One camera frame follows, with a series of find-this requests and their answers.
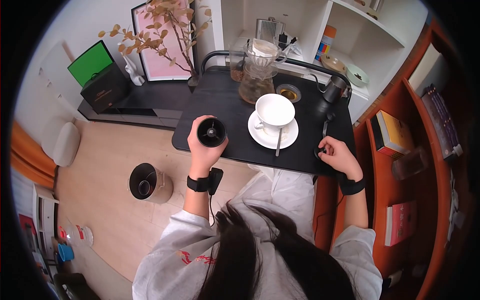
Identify black box with green lid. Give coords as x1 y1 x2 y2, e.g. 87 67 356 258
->
67 40 132 115

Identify yellow book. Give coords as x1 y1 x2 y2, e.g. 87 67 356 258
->
370 109 415 160

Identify person's left fingers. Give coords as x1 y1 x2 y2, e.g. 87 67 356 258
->
187 116 199 145

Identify pale green bowl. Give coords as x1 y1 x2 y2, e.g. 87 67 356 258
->
346 64 370 88

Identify white saucer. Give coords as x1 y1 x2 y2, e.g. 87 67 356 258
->
247 110 299 150

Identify glass carafe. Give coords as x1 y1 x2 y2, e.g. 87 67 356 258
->
238 62 278 105

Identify white shelf unit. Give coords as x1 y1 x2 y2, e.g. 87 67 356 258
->
210 0 429 124

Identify person's body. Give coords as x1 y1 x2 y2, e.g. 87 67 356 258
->
132 199 383 300

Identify glass dripper with paper filter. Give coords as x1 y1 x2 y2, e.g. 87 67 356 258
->
243 38 288 68

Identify orange and white can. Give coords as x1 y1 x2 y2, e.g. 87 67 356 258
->
314 25 337 62

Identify white figurine vase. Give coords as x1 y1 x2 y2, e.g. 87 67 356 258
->
123 52 146 87

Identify white ceramic cup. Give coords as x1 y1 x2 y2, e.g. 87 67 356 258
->
254 93 296 137

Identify person's left hand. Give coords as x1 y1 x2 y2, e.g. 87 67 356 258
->
187 116 230 178

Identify brown glass tumbler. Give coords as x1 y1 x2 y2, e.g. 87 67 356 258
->
391 146 430 181

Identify round gold-rimmed lid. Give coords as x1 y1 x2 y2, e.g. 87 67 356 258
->
276 84 302 103

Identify orange wooden bookshelf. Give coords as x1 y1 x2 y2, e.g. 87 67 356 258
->
313 19 473 300

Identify person's legs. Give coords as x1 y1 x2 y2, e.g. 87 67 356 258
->
229 163 316 241

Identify pink framed picture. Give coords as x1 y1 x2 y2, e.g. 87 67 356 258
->
131 0 199 82

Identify dried leaf branch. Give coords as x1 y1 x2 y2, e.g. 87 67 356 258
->
98 0 213 76

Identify person's right hand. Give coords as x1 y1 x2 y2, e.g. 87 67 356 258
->
318 136 364 183

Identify red book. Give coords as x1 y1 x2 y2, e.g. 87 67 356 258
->
384 200 418 247

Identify black low cabinet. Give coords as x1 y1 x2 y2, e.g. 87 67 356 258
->
77 79 196 131

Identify metal waste bin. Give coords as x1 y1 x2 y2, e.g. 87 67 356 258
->
127 163 174 205

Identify clear plastic bottle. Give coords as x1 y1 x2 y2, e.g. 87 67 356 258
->
58 224 94 248

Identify white drawer cabinet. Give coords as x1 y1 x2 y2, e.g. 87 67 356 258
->
31 184 60 259

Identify blue cup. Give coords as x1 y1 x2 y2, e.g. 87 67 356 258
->
57 244 75 262

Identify white cushioned stool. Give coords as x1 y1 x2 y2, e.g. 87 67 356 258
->
41 121 81 168

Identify dark purple book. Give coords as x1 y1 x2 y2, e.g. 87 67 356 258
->
421 84 464 163

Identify glass jar with coffee beans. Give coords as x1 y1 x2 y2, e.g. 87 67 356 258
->
229 42 251 83

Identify black wrist band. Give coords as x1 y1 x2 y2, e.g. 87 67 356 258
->
187 167 224 196
336 172 367 196

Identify black coffee grinder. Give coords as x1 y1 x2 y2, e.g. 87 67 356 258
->
196 117 228 148

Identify black gooseneck kettle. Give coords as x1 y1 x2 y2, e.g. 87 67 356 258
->
307 73 352 104

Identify black grinder crank handle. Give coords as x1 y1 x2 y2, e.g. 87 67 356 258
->
313 112 337 161

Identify orange curtain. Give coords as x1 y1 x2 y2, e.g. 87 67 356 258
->
10 120 58 190

